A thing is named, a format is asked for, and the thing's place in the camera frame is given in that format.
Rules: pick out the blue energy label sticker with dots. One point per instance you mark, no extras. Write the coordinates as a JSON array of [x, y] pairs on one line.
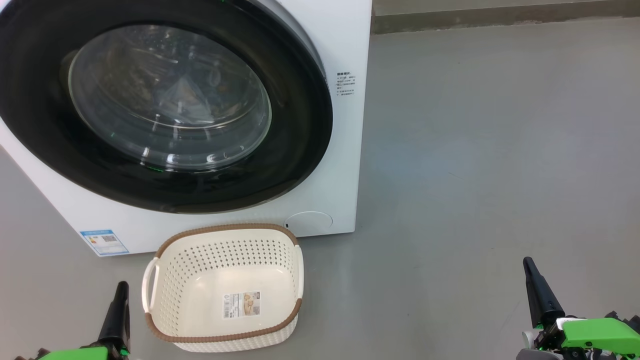
[[104, 242]]

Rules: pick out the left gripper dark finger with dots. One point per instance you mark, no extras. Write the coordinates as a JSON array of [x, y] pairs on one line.
[[117, 320]]

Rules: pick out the paper basket product label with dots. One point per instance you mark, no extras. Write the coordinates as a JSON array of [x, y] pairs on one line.
[[242, 305]]

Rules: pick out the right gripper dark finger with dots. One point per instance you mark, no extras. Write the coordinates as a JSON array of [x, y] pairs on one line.
[[542, 300]]

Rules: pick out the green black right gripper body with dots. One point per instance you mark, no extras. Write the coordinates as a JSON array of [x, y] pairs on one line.
[[595, 335]]

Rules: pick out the cream perforated laundry basket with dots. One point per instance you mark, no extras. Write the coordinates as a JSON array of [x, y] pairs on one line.
[[200, 310]]

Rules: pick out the black glass washing machine door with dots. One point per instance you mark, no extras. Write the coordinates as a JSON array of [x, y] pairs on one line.
[[300, 150]]

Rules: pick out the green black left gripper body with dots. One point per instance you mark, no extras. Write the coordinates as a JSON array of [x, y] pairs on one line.
[[75, 355]]

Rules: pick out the white front-load washing machine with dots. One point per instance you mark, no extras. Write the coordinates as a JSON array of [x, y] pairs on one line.
[[345, 150]]

